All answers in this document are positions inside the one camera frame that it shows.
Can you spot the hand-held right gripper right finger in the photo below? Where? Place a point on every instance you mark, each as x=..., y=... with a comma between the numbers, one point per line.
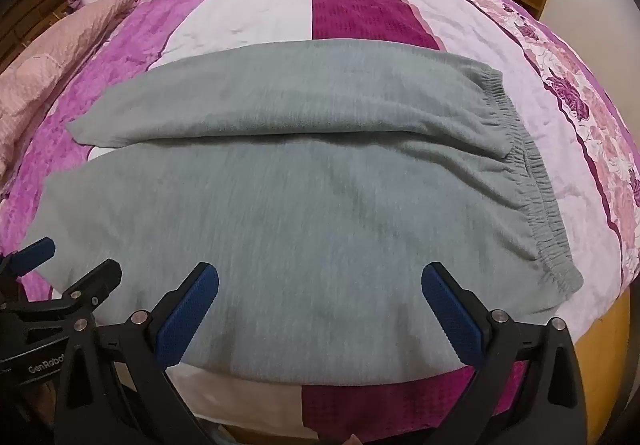
x=452, y=320

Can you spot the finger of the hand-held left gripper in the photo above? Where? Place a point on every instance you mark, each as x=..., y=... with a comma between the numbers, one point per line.
x=92, y=281
x=31, y=255

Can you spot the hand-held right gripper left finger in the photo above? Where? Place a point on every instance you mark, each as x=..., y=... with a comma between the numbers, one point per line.
x=190, y=315

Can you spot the grey pants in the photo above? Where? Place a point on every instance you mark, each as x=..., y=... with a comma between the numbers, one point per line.
x=310, y=205

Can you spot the pink textured pillow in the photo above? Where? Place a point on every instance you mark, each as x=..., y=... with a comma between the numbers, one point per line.
x=50, y=60

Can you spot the purple striped floral quilt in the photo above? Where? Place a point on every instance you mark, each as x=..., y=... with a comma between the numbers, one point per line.
x=260, y=10

